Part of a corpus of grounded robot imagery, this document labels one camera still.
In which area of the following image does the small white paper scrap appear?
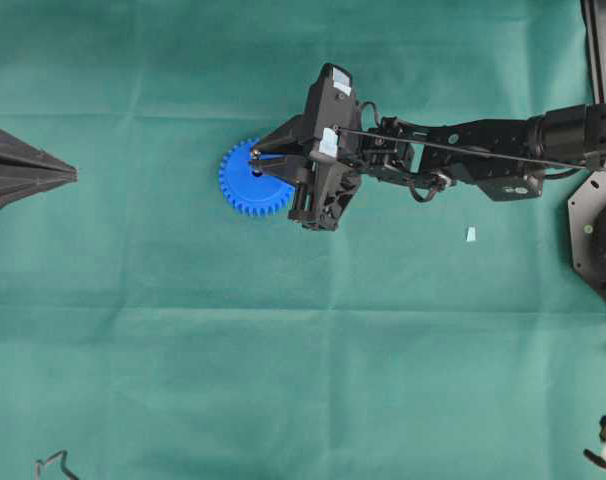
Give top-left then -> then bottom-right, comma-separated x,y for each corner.
466,226 -> 477,243

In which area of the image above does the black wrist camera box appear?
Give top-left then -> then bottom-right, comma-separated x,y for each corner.
301,63 -> 360,159

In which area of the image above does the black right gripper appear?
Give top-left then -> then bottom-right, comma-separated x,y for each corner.
249,114 -> 361,231

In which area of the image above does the black frame top right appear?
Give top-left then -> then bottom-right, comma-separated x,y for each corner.
581,0 -> 606,103

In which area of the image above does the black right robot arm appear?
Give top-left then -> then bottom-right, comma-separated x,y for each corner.
249,103 -> 606,231

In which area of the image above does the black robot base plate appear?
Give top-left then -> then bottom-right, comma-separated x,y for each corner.
567,173 -> 606,302

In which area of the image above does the thin grey wire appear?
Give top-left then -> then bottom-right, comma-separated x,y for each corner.
32,450 -> 80,480

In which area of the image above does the green table cloth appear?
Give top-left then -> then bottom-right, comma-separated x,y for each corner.
0,1 -> 606,479

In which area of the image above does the blue plastic gear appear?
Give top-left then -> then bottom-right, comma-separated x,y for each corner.
218,138 -> 294,217

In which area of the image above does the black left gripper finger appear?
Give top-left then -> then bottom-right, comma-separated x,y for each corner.
0,129 -> 78,210

